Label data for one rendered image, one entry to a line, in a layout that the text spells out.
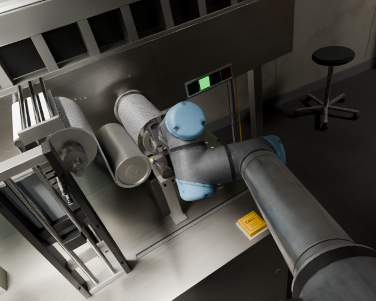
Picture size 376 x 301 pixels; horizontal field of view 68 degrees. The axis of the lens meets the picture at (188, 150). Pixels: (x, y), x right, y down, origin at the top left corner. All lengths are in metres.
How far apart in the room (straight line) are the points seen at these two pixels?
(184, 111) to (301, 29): 2.67
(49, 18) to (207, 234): 0.88
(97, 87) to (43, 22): 0.26
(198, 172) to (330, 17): 2.94
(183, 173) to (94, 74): 0.66
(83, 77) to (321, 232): 0.94
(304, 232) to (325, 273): 0.06
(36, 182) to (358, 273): 0.65
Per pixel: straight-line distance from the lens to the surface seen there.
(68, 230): 0.86
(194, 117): 0.53
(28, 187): 0.75
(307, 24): 3.17
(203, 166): 0.54
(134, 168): 0.91
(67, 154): 0.77
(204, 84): 1.30
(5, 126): 1.14
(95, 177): 1.30
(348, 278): 0.28
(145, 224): 1.12
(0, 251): 1.40
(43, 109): 0.88
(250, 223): 1.01
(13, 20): 1.05
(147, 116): 0.90
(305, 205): 0.37
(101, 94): 1.13
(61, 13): 1.06
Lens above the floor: 1.76
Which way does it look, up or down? 39 degrees down
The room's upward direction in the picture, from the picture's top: 14 degrees counter-clockwise
